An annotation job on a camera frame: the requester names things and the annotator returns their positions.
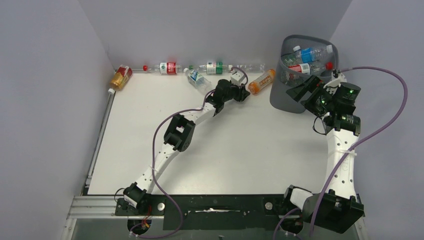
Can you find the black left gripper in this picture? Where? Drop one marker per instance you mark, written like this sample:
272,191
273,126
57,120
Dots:
241,92

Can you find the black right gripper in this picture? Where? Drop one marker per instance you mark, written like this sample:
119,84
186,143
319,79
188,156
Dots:
312,83

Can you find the clear bottle blue label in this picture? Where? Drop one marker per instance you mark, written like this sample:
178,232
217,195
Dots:
311,54

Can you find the orange juice bottle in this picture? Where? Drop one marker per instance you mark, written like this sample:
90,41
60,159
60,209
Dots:
262,81

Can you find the crushed bottle white blue label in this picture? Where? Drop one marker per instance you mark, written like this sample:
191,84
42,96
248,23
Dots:
198,81

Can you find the red cap bottle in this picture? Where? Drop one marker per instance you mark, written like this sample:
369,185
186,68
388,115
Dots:
163,68

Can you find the amber tea bottle red label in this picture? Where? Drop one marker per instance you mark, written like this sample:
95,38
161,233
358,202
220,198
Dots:
120,79

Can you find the red label bottle blue picture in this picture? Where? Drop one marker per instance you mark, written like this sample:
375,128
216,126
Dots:
312,68

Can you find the green tea label bottle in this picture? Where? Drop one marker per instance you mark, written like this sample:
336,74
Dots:
289,59

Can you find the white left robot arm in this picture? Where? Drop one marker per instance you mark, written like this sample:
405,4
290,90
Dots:
174,135

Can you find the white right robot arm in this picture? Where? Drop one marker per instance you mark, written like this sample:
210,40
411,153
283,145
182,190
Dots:
338,208

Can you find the grey mesh waste bin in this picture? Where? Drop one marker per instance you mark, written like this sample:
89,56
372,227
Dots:
286,79

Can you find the crushed clear bottle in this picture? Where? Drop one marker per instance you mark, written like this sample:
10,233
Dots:
249,68

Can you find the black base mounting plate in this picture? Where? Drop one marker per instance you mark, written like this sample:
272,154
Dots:
216,212

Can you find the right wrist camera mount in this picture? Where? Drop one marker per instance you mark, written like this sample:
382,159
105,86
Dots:
336,79

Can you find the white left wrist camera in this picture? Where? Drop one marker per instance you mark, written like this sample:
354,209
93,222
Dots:
236,77

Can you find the green cap bottle at wall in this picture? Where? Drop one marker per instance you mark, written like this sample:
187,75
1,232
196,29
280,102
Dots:
211,68

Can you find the aluminium frame rail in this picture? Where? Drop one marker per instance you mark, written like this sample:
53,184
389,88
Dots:
92,207

